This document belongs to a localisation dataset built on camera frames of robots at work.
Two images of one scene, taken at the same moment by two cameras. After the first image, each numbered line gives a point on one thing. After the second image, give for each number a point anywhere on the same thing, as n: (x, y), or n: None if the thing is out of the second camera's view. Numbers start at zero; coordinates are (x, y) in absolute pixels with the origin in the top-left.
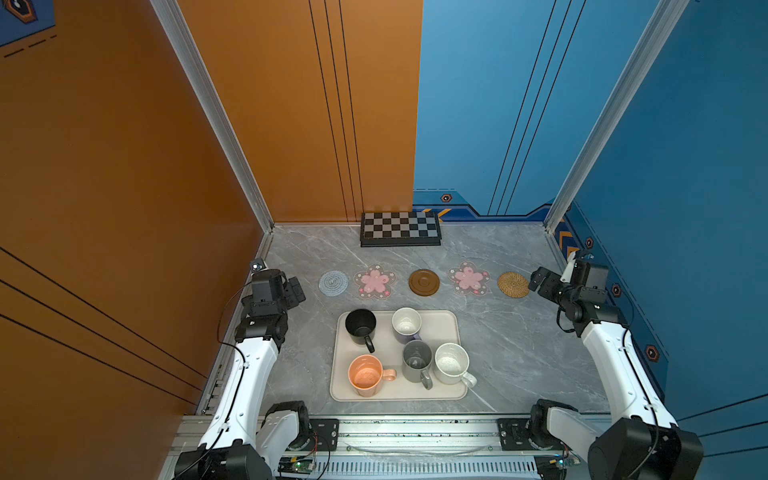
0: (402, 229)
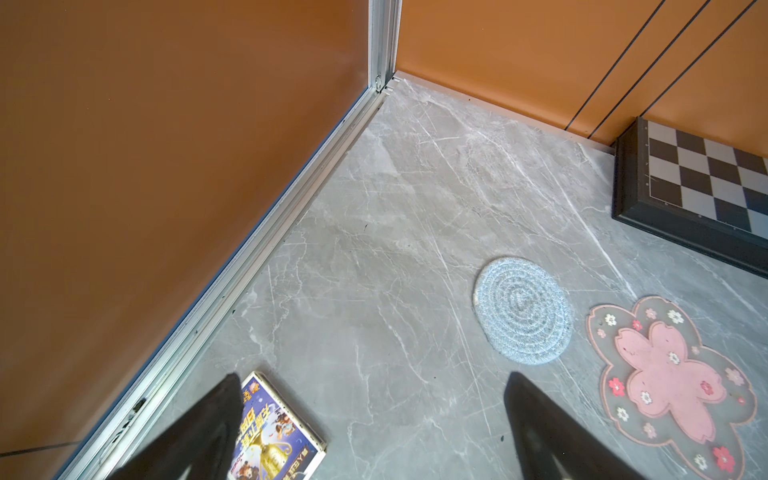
0: (695, 191)
